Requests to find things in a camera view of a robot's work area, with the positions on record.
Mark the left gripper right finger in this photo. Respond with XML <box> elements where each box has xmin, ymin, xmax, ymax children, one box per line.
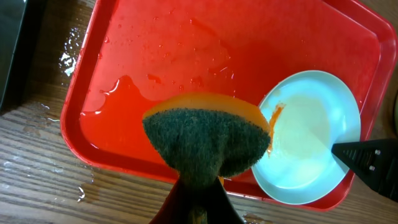
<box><xmin>331</xmin><ymin>139</ymin><xmax>397</xmax><ymax>202</ymax></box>

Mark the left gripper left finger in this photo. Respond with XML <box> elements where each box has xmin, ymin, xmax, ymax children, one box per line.
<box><xmin>150</xmin><ymin>178</ymin><xmax>244</xmax><ymax>224</ymax></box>

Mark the green orange sponge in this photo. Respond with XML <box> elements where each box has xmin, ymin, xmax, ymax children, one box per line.
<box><xmin>142</xmin><ymin>92</ymin><xmax>272</xmax><ymax>189</ymax></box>

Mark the pale blue plate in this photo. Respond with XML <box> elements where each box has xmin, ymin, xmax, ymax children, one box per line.
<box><xmin>252</xmin><ymin>70</ymin><xmax>361</xmax><ymax>205</ymax></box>

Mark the red plastic tray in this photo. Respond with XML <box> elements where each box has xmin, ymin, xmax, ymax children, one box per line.
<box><xmin>60</xmin><ymin>0</ymin><xmax>398</xmax><ymax>212</ymax></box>

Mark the black water tray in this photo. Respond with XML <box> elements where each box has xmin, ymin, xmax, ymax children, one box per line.
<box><xmin>1</xmin><ymin>0</ymin><xmax>47</xmax><ymax>112</ymax></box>

